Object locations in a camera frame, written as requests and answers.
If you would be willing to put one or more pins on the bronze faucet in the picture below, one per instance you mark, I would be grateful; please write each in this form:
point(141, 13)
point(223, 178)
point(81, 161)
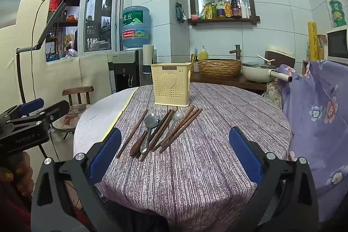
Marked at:
point(237, 52)

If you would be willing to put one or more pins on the person's left forearm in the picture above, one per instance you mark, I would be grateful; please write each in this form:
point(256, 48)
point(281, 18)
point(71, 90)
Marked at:
point(11, 203)

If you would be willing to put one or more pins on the grey water dispenser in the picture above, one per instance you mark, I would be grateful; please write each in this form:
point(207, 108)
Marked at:
point(125, 69)

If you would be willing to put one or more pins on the woven basin sink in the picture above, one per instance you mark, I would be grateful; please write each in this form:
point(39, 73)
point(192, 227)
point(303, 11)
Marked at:
point(220, 69)

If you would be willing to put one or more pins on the cream plastic utensil holder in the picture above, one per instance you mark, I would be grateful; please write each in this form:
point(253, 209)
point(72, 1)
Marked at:
point(171, 85)

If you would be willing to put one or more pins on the sliding glass window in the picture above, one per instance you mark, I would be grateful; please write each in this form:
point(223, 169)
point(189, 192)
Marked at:
point(98, 25)

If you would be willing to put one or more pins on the person's left hand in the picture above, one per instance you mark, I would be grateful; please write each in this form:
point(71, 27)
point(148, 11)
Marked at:
point(27, 177)

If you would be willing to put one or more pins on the dark wooden counter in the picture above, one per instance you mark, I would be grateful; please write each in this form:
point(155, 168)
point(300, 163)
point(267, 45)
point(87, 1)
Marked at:
point(231, 82)

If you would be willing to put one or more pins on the white microwave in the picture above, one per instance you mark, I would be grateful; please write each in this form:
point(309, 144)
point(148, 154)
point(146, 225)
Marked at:
point(337, 44)

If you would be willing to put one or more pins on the grey floral cloth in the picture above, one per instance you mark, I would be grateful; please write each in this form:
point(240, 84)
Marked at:
point(273, 93)

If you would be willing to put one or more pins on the amber sauce bottle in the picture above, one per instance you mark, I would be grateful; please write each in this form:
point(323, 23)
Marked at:
point(227, 9)

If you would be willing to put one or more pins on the purple floral cloth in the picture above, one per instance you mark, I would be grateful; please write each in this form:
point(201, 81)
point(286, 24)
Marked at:
point(312, 117)

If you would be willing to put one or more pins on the cat print chair cushion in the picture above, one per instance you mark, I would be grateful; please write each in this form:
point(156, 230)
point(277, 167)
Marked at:
point(69, 117)

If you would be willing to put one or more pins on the wooden chair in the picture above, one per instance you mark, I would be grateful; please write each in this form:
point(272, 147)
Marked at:
point(78, 91)

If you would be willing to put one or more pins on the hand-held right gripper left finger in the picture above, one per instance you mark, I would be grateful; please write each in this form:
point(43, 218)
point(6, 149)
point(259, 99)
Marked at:
point(106, 156)

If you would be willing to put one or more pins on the large metal spoon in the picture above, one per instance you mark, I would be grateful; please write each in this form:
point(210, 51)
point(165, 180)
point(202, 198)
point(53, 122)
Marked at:
point(151, 121)

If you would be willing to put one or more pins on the dark green hanging pouch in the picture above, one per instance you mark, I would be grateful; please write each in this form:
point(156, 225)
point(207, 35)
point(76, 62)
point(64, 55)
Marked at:
point(180, 12)

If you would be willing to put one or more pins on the small metal spoon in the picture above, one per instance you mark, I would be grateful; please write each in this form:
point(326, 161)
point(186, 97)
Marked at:
point(178, 115)

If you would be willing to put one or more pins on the yellow wrapped roll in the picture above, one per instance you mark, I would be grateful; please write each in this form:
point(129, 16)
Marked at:
point(313, 41)

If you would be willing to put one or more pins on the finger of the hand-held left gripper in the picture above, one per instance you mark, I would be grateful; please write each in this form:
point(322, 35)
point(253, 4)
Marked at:
point(32, 106)
point(55, 109)

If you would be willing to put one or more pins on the pile of wooden chopsticks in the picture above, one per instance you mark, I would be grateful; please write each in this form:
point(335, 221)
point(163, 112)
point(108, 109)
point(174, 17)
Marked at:
point(159, 134)

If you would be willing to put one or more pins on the paper towel roll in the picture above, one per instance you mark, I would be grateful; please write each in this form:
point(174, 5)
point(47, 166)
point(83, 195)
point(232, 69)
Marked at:
point(147, 55)

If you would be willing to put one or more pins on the purple striped tablecloth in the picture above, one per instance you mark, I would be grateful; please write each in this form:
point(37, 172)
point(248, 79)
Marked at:
point(190, 180)

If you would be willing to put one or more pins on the blue water jug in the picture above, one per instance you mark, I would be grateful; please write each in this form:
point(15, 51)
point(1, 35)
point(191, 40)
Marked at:
point(136, 31)

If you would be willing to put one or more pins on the yellow soap bottle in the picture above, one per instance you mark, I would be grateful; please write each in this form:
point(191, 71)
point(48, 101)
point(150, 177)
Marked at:
point(203, 54)

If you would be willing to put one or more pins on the teal paper towel holder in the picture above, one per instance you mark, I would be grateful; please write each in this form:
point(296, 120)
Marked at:
point(148, 71)

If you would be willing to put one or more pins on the wooden framed mirror shelf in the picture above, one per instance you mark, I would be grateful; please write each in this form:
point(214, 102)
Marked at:
point(191, 1)

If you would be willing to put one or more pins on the small pink sponge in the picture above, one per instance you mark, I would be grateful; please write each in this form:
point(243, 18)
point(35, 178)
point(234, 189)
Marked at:
point(194, 16)

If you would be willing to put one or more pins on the purple label bottle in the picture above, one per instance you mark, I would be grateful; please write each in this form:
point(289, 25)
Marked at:
point(220, 9)

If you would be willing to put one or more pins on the dark soy sauce bottle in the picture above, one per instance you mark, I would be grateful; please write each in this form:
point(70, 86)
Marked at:
point(236, 7)

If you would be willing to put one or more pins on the stacked green cans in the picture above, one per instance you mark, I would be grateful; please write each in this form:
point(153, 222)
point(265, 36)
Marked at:
point(338, 14)

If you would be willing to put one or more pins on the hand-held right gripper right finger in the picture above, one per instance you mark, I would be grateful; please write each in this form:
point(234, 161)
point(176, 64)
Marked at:
point(244, 153)

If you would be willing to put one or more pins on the white ladle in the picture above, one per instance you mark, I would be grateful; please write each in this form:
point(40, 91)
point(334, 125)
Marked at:
point(265, 59)

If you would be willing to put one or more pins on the cream rice cooker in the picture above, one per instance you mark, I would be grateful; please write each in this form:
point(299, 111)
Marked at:
point(282, 56)

